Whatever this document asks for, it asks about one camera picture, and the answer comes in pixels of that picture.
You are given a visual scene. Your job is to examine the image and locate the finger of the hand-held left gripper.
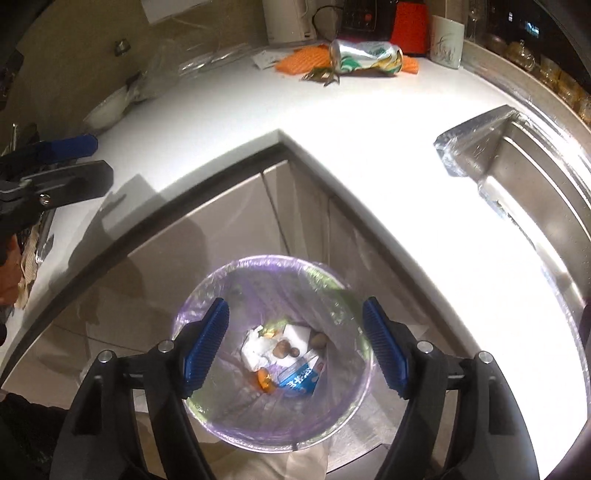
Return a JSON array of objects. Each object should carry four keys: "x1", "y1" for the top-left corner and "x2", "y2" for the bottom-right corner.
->
[
  {"x1": 0, "y1": 134, "x2": 99, "y2": 174},
  {"x1": 0, "y1": 160, "x2": 115, "y2": 232}
]

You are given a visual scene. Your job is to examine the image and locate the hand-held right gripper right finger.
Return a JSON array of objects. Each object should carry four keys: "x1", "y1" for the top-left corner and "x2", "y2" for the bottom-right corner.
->
[{"x1": 361, "y1": 296, "x2": 534, "y2": 480}]

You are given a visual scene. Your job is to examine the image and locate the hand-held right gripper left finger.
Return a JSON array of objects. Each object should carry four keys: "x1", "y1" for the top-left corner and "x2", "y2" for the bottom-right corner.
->
[{"x1": 69, "y1": 298, "x2": 230, "y2": 480}]

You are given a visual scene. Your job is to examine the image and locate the white tissue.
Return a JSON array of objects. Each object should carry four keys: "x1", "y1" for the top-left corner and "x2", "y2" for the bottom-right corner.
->
[{"x1": 241, "y1": 330, "x2": 273, "y2": 370}]

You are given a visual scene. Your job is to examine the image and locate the trash bin with purple bag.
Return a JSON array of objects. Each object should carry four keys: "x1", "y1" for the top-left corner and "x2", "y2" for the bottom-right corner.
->
[{"x1": 171, "y1": 255, "x2": 374, "y2": 450}]

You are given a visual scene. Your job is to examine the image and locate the blue and white milk carton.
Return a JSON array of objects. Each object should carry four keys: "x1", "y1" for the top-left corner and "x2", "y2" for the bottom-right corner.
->
[{"x1": 276, "y1": 348, "x2": 326, "y2": 395}]

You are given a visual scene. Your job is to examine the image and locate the white foam block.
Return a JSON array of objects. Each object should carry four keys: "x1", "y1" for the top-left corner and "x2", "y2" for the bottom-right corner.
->
[{"x1": 281, "y1": 324, "x2": 310, "y2": 354}]

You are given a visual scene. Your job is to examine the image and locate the crushed aluminium can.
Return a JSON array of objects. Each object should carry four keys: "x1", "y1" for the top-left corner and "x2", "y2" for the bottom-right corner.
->
[{"x1": 329, "y1": 39, "x2": 407, "y2": 77}]

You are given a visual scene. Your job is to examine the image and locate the white paper wrapper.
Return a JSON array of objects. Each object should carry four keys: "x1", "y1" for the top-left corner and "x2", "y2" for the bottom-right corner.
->
[{"x1": 252, "y1": 50, "x2": 282, "y2": 70}]

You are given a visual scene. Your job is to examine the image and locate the stainless steel sink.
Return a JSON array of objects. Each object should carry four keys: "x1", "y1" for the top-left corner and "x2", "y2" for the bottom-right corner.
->
[{"x1": 434, "y1": 104, "x2": 591, "y2": 324}]

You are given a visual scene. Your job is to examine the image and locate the white electric kettle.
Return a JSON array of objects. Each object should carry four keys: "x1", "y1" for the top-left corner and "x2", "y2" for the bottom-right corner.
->
[{"x1": 262, "y1": 0, "x2": 317, "y2": 45}]

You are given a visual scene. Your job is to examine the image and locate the green leaves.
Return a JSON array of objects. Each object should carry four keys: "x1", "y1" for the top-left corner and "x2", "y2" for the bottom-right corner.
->
[{"x1": 302, "y1": 66, "x2": 342, "y2": 87}]

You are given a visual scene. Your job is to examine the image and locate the white ceramic cup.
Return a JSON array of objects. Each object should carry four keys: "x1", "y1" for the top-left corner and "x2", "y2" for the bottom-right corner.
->
[{"x1": 430, "y1": 15, "x2": 465, "y2": 70}]

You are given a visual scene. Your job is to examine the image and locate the glass teapot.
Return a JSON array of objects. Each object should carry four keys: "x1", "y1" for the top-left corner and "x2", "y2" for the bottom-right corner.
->
[{"x1": 505, "y1": 41, "x2": 536, "y2": 70}]

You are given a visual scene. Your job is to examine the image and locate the red and black blender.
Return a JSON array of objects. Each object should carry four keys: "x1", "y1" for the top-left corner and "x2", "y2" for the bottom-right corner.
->
[{"x1": 339, "y1": 0, "x2": 432, "y2": 57}]

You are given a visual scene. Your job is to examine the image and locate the wine glass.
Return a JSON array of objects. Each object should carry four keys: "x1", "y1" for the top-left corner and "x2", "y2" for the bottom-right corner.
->
[{"x1": 466, "y1": 0, "x2": 485, "y2": 38}]

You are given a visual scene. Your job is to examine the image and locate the black power cable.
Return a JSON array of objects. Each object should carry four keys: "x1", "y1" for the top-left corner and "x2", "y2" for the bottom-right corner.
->
[{"x1": 313, "y1": 4, "x2": 345, "y2": 35}]

